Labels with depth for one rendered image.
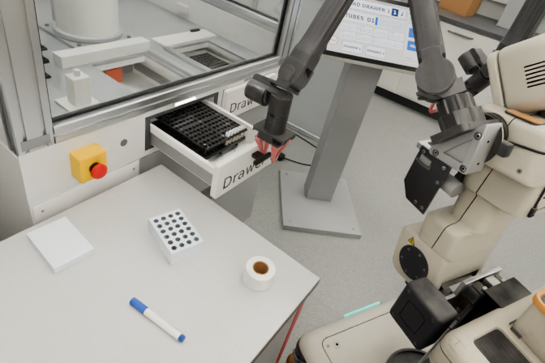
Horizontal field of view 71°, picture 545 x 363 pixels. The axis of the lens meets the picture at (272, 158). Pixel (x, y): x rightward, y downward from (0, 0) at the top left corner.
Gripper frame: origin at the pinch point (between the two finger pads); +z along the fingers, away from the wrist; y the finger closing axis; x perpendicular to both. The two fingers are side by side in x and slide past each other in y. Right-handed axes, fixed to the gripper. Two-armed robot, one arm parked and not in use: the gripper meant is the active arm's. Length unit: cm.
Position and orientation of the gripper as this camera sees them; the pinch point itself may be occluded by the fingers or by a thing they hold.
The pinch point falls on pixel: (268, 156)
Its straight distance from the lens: 107.2
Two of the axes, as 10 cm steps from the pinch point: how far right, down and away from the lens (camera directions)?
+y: -8.0, -4.5, 3.9
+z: -1.8, 8.1, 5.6
